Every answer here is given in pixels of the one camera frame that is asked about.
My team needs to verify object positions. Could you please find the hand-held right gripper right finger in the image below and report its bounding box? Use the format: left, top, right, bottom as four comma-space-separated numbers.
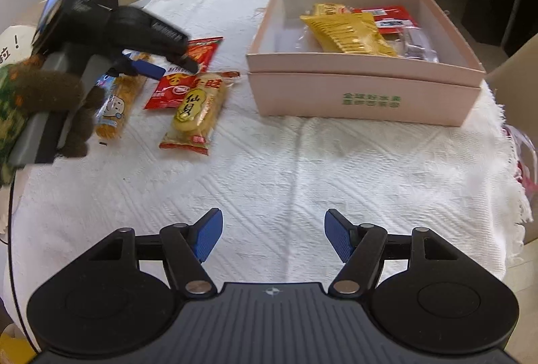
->
324, 209, 464, 298

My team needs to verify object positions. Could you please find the red and white plastic bag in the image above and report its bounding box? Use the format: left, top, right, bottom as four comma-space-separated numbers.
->
502, 124, 538, 197

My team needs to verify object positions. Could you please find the yellow-label rice cracker packet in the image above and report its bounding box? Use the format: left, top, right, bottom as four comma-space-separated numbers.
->
159, 70, 241, 157

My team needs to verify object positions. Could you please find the person's left hand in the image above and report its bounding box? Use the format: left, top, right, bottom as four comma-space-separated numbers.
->
16, 56, 106, 159

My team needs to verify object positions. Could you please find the clear blue-print snack packet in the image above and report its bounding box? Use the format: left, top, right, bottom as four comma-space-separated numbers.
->
378, 28, 440, 63

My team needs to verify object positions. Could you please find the yellow foil snack packet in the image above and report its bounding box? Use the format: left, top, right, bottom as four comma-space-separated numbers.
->
300, 12, 398, 58

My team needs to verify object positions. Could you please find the long blue-label snack stick packet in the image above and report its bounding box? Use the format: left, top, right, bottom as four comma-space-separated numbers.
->
94, 52, 149, 143

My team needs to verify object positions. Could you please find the white textured tablecloth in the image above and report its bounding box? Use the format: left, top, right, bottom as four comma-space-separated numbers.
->
8, 0, 533, 306

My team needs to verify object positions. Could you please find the red snack packet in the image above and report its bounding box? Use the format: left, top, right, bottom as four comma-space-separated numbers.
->
144, 36, 224, 111

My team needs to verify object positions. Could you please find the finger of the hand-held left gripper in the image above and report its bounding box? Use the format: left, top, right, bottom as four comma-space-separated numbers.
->
104, 50, 167, 81
108, 6, 201, 74

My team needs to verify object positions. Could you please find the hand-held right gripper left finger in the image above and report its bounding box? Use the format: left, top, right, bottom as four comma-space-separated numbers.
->
86, 208, 223, 298

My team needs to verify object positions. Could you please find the pink cardboard box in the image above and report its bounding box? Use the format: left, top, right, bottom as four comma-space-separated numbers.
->
246, 0, 487, 128

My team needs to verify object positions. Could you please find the yellow object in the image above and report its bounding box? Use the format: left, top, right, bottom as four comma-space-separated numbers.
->
0, 332, 38, 364

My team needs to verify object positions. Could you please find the cream cartoon print bag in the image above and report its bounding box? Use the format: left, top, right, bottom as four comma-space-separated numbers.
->
0, 25, 35, 67

